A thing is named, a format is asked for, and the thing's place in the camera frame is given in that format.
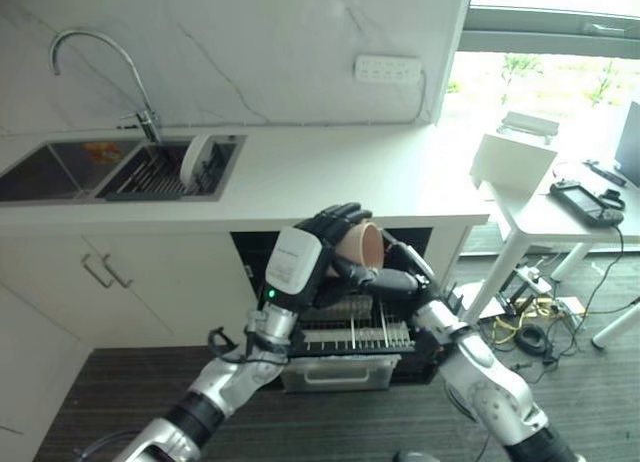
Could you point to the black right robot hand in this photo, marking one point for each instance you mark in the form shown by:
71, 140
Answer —
407, 277

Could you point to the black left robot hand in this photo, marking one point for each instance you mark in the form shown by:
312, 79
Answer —
292, 262

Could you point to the beige ceramic cup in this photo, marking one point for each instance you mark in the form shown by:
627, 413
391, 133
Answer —
362, 247

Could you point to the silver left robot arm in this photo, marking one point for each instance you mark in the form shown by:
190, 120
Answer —
220, 387

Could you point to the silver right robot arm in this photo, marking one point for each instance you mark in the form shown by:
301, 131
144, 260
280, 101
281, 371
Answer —
480, 372

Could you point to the black built-in dishwasher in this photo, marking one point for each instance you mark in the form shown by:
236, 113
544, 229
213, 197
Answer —
250, 262

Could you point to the white plastic dishwasher basket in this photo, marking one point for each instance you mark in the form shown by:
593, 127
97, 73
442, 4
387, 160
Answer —
340, 374

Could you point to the small device under table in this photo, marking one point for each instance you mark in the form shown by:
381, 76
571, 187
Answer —
525, 287

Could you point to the white round plate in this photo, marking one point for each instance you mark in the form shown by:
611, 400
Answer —
194, 159

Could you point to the white folded board box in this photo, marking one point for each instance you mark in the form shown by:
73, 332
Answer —
510, 164

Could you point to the white side table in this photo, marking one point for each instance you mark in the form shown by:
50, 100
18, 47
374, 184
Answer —
560, 217

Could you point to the black sink dish rack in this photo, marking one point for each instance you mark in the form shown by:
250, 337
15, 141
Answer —
150, 179

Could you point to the white kitchen cabinet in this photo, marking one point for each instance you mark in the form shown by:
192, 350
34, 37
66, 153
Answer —
125, 282

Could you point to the black handheld controller tablet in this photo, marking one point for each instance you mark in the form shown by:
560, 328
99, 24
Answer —
585, 202

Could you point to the orange sticker in sink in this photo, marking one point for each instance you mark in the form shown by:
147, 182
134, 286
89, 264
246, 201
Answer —
102, 152

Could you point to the black slim remote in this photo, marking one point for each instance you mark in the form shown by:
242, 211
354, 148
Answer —
607, 173

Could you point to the chrome gooseneck faucet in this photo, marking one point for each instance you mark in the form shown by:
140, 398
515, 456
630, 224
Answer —
134, 72

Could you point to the dark steel kitchen sink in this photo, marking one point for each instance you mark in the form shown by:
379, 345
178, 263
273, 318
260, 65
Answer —
50, 172

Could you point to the dark computer monitor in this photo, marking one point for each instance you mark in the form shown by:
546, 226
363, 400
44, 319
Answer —
629, 137

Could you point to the white wall power strip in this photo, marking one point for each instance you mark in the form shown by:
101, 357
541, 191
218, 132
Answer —
389, 68

